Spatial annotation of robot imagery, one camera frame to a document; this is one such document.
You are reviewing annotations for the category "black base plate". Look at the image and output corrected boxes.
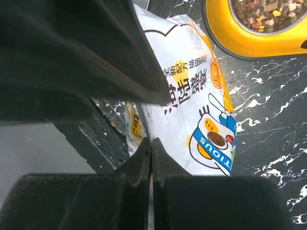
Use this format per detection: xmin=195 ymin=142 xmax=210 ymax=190
xmin=55 ymin=99 xmax=129 ymax=174

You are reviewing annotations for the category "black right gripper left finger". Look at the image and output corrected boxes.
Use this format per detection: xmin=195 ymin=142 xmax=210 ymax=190
xmin=0 ymin=138 xmax=151 ymax=230

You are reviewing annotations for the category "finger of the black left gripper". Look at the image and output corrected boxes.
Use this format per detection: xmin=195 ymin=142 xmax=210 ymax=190
xmin=0 ymin=0 xmax=170 ymax=122

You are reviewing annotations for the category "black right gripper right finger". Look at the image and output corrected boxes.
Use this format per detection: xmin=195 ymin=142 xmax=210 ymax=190
xmin=151 ymin=138 xmax=294 ymax=230

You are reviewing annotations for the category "yellow double pet bowl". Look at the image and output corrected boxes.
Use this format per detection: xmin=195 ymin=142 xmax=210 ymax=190
xmin=202 ymin=0 xmax=307 ymax=60

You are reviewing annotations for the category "pink white pet food bag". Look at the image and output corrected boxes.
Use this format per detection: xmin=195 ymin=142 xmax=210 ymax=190
xmin=124 ymin=6 xmax=236 ymax=176

